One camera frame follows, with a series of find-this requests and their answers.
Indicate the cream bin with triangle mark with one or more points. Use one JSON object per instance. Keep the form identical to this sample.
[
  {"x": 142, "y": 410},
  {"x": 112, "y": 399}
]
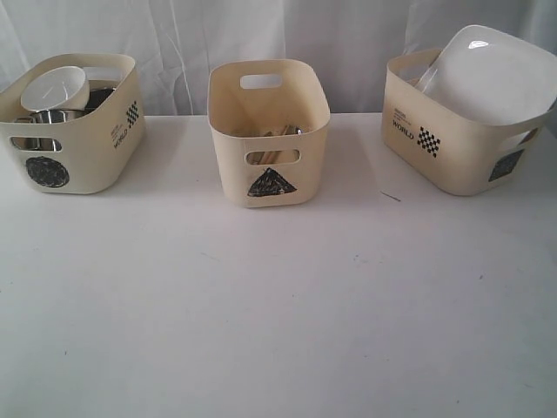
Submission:
[{"x": 247, "y": 98}]

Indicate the cream bin with square mark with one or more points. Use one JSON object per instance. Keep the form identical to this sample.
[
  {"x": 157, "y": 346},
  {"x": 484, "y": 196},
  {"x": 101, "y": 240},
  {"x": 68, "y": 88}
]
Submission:
[{"x": 459, "y": 156}]

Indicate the white ceramic bowl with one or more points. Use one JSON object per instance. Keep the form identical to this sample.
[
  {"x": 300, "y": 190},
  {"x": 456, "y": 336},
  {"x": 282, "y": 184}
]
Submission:
[{"x": 63, "y": 88}]

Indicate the steel mug with handle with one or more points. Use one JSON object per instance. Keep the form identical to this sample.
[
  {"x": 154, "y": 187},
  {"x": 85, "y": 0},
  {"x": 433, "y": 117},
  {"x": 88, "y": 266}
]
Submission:
[{"x": 53, "y": 116}]

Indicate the white square plate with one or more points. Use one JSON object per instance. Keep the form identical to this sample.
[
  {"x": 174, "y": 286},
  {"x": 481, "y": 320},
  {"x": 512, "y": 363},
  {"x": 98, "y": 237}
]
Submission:
[{"x": 491, "y": 77}]

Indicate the stainless steel bowl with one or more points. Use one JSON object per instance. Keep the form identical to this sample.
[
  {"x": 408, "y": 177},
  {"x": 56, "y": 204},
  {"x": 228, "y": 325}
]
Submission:
[{"x": 36, "y": 144}]

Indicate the white backdrop curtain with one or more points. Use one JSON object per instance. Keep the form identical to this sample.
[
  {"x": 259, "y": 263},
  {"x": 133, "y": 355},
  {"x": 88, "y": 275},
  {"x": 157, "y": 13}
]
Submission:
[{"x": 176, "y": 44}]

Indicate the cream bin with circle mark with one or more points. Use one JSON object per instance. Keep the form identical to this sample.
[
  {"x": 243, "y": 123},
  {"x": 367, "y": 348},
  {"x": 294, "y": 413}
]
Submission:
[{"x": 96, "y": 147}]

